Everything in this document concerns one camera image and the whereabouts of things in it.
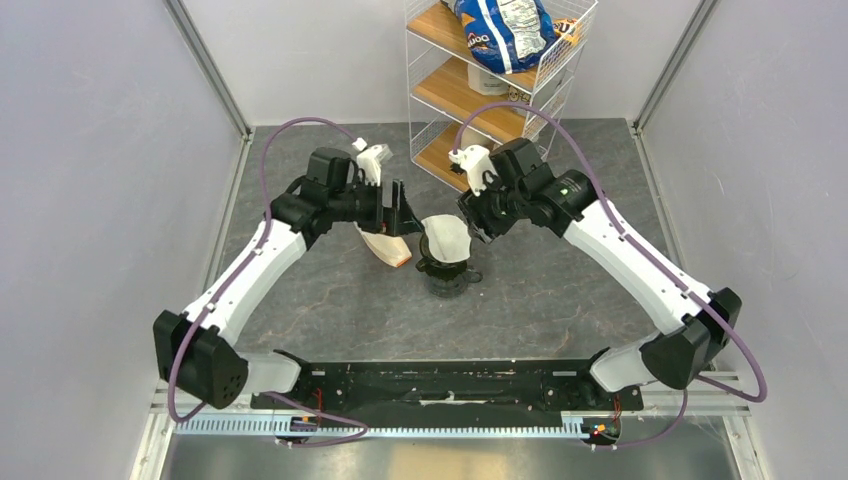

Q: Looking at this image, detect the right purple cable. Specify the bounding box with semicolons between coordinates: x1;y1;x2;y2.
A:
453;101;768;452

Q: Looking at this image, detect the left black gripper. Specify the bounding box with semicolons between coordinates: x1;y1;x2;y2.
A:
328;177;424;237

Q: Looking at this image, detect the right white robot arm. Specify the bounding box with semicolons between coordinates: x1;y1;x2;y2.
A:
449;138;742;409

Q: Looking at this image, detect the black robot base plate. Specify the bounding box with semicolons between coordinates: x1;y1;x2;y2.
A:
287;359;644;430

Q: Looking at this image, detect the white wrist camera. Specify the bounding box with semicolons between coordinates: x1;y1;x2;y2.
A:
352;137;393;186
448;145;497;197

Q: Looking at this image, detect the white cup middle shelf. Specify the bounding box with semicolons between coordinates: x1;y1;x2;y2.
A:
467;64;509;97

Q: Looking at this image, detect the white paper cup bottom shelf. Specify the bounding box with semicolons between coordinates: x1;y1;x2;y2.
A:
460;128;494;150

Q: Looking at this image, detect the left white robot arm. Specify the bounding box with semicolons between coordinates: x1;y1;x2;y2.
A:
153;144;423;409

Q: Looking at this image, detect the aluminium frame rail right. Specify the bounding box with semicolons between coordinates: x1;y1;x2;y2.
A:
632;0;719;134

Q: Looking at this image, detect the coffee filter pack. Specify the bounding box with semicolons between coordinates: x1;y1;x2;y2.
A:
356;225;413;268

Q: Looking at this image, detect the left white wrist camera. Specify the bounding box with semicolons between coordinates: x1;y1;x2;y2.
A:
352;137;393;186

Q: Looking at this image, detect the aluminium frame rail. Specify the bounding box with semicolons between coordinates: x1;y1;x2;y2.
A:
163;0;252;139
632;0;719;134

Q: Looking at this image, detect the white slotted cable duct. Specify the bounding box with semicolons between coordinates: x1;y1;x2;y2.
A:
176;411;613;440

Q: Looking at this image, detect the white wire wooden shelf rack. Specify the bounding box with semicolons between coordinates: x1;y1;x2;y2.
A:
404;1;598;191

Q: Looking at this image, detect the white paper coffee filter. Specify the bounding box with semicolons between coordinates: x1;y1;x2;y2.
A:
422;214;471;264

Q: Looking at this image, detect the aluminium frame rail left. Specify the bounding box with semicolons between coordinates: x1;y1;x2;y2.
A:
163;0;252;139

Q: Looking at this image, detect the orange M&M candy bag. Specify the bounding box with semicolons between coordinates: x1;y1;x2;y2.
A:
552;18;582;45

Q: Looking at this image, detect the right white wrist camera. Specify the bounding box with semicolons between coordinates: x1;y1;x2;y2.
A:
448;145;497;197

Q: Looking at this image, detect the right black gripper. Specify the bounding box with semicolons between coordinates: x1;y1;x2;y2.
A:
455;167;527;246

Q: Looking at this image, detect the dark green coffee dripper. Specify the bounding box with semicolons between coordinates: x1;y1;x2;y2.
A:
415;234;469;281

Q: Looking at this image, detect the blue Doritos chip bag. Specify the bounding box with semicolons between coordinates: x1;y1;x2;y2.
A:
441;0;559;74

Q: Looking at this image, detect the printed paper cup middle shelf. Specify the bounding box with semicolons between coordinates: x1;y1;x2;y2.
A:
507;85;533;115

